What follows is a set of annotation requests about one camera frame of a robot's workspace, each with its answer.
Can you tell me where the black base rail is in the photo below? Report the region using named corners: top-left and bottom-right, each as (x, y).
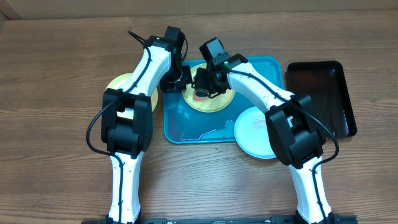
top-left (81, 214), bottom-right (358, 224)

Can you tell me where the teal plastic tray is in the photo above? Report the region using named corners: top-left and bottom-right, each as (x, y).
top-left (163, 56), bottom-right (284, 144)

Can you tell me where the light blue plate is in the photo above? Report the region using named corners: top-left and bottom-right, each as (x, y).
top-left (234, 106), bottom-right (276, 159)

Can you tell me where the pink sponge black scourer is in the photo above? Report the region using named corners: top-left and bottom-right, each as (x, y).
top-left (192, 90), bottom-right (210, 102)

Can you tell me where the black plastic tray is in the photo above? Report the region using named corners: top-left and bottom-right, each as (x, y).
top-left (286, 60), bottom-right (358, 138)

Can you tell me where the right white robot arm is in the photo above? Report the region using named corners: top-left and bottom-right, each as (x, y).
top-left (192, 53), bottom-right (333, 223)

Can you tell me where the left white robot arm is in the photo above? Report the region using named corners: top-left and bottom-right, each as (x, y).
top-left (96, 32), bottom-right (192, 223)

